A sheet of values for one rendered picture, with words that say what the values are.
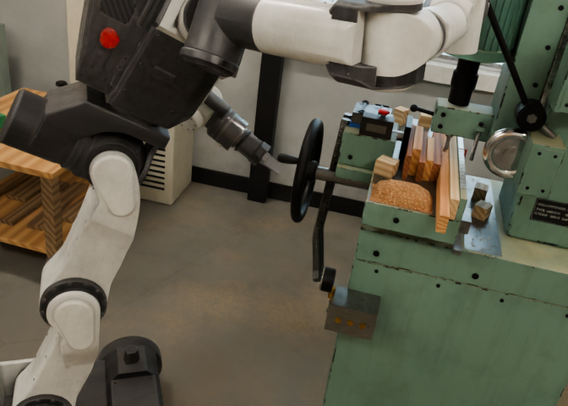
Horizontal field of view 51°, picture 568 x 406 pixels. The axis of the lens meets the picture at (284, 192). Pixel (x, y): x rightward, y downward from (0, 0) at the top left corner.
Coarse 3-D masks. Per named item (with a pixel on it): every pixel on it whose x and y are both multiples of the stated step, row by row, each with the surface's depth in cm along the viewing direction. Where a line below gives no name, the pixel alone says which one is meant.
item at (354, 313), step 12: (336, 288) 150; (348, 288) 150; (336, 300) 146; (348, 300) 146; (360, 300) 147; (372, 300) 147; (336, 312) 145; (348, 312) 144; (360, 312) 143; (372, 312) 143; (336, 324) 146; (348, 324) 145; (360, 324) 144; (372, 324) 144; (360, 336) 146; (372, 336) 145
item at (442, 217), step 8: (448, 152) 152; (448, 160) 148; (440, 168) 143; (448, 168) 144; (440, 176) 139; (448, 176) 140; (440, 184) 135; (448, 184) 136; (440, 192) 132; (448, 192) 132; (440, 200) 128; (448, 200) 129; (440, 208) 125; (448, 208) 126; (440, 216) 123; (448, 216) 123; (440, 224) 124; (440, 232) 124
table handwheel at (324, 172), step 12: (312, 120) 158; (312, 132) 152; (312, 144) 151; (300, 156) 150; (312, 156) 161; (300, 168) 149; (312, 168) 160; (324, 168) 162; (300, 180) 149; (312, 180) 162; (324, 180) 162; (336, 180) 161; (348, 180) 160; (300, 192) 151; (312, 192) 175; (300, 204) 153; (300, 216) 158
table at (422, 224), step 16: (400, 128) 175; (400, 144) 164; (400, 160) 154; (336, 176) 155; (352, 176) 154; (368, 176) 153; (400, 176) 146; (368, 192) 137; (432, 192) 140; (368, 208) 133; (384, 208) 132; (400, 208) 132; (368, 224) 135; (384, 224) 134; (400, 224) 133; (416, 224) 132; (432, 224) 131; (448, 224) 130; (448, 240) 132
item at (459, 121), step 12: (444, 108) 144; (456, 108) 143; (468, 108) 144; (480, 108) 145; (492, 108) 146; (432, 120) 148; (444, 120) 145; (456, 120) 144; (468, 120) 144; (480, 120) 143; (492, 120) 142; (444, 132) 146; (456, 132) 145; (468, 132) 145
